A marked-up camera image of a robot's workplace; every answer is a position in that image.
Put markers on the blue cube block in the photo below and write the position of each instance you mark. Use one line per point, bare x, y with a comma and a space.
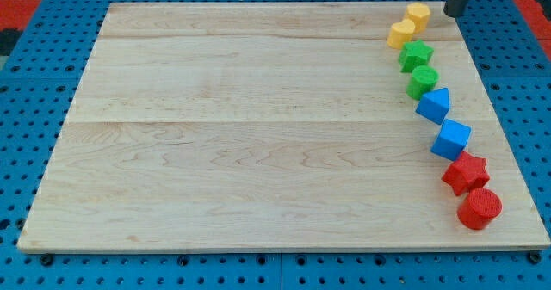
451, 140

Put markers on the red cylinder block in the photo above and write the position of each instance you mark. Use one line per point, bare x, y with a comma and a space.
479, 209

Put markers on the yellow heart block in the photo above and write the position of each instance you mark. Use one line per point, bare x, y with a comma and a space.
400, 33

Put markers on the green star block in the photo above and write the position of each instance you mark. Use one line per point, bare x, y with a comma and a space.
414, 54

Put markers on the red star block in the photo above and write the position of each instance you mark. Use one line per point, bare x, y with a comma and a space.
466, 173

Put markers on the light wooden board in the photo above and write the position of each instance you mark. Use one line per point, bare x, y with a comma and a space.
267, 127

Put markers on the yellow hexagon block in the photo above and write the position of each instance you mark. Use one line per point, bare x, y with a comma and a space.
419, 14

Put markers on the blue triangle block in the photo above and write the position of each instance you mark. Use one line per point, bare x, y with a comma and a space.
434, 105

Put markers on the green cylinder block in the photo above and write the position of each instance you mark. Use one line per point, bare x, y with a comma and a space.
423, 80

